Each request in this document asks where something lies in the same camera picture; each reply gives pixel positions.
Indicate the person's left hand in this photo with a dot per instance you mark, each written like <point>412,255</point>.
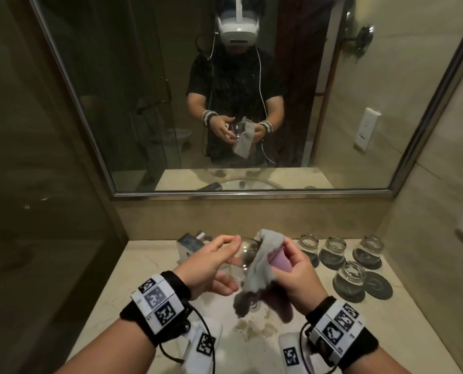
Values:
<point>200,268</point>

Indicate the person's right hand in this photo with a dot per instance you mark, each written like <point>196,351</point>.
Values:
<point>299,280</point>

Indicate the person's left thumb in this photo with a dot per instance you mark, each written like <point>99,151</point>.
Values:
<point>225,243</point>

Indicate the person's right thumb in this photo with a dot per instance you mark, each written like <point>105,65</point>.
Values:
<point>289,251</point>

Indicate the clear stemmed glass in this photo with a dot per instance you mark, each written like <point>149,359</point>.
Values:
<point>249,253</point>

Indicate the grey and purple cleaning cloth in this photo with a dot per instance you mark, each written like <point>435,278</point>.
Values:
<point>260,268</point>

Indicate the person's left forearm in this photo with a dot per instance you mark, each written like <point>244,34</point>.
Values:
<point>110,350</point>

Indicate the person's right forearm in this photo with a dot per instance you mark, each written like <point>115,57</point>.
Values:
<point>387,364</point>

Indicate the clear glass tumbler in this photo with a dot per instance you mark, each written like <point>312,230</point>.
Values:
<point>332,251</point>
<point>350,278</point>
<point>367,249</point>
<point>308,245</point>

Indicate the dark round coaster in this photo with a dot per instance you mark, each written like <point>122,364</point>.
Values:
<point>315,262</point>
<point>365,264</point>
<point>346,296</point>
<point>381,286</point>
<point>330,265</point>

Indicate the chrome faucet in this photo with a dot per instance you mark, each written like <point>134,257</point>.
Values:
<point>190,247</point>

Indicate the metal sink drain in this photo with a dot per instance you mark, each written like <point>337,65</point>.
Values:
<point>253,306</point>

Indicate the black wristband with marker tags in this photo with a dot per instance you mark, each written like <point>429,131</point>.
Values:
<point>157,303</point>
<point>340,327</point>

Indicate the sink basin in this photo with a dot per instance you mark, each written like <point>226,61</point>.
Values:
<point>251,338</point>

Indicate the glass shower partition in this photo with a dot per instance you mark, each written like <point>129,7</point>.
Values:
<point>40,190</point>

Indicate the white wrist camera with marker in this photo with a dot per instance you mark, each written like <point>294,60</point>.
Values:
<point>293,356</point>
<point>202,346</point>

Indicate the wall mirror with metal frame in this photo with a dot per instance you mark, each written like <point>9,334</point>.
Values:
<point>332,112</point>

